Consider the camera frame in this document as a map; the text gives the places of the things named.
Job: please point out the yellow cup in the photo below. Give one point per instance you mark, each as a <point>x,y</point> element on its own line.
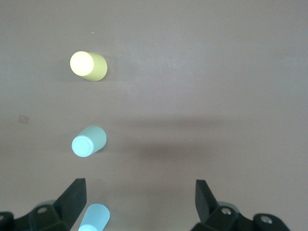
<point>86,66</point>

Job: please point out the light blue cup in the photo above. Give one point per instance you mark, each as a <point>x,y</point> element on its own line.
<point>96,216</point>

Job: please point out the mint green cup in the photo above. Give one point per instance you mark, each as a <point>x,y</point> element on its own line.
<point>87,142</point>

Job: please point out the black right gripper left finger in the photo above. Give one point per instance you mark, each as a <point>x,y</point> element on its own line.
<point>72,204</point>

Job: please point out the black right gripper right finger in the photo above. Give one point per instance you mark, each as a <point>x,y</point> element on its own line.
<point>207,207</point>

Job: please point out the small brown tape patch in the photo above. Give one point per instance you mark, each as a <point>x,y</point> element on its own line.
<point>23,119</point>

